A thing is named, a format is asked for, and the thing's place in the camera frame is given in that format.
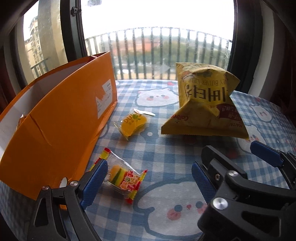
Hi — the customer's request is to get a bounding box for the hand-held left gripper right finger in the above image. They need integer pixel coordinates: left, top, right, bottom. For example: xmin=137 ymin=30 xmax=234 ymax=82
xmin=191 ymin=146 xmax=296 ymax=241

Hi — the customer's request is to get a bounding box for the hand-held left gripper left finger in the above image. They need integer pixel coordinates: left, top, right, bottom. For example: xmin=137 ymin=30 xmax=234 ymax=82
xmin=26 ymin=159 xmax=109 ymax=241

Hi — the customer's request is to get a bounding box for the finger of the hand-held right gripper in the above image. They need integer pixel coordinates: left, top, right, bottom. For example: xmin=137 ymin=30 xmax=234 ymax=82
xmin=250 ymin=140 xmax=296 ymax=191

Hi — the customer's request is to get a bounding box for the burger gummy candy packet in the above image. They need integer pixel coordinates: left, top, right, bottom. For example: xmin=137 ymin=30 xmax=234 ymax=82
xmin=91 ymin=148 xmax=148 ymax=205

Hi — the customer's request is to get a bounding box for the orange cardboard box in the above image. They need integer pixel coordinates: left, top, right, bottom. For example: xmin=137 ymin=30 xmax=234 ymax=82
xmin=0 ymin=51 xmax=118 ymax=201

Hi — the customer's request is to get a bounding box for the blue checked tablecloth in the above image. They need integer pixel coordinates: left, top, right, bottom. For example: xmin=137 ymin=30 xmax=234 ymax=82
xmin=0 ymin=79 xmax=296 ymax=241

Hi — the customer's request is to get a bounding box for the yellow jelly packet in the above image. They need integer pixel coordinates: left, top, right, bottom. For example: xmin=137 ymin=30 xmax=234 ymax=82
xmin=113 ymin=108 xmax=155 ymax=141

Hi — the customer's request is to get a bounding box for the yellow chips bag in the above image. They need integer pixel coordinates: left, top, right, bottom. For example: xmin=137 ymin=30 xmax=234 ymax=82
xmin=161 ymin=62 xmax=250 ymax=140

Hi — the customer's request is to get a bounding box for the dark red curtain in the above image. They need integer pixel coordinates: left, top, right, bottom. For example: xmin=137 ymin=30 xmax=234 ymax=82
xmin=252 ymin=0 xmax=296 ymax=114

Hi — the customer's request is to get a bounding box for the balcony railing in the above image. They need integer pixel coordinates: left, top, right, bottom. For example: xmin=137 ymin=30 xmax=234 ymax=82
xmin=30 ymin=27 xmax=233 ymax=80

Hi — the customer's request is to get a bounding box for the beige apartment building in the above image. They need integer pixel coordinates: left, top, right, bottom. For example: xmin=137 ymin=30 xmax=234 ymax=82
xmin=23 ymin=0 xmax=67 ymax=80

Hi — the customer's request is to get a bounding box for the black window frame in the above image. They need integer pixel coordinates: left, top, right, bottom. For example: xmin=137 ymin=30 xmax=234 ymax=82
xmin=9 ymin=0 xmax=262 ymax=93

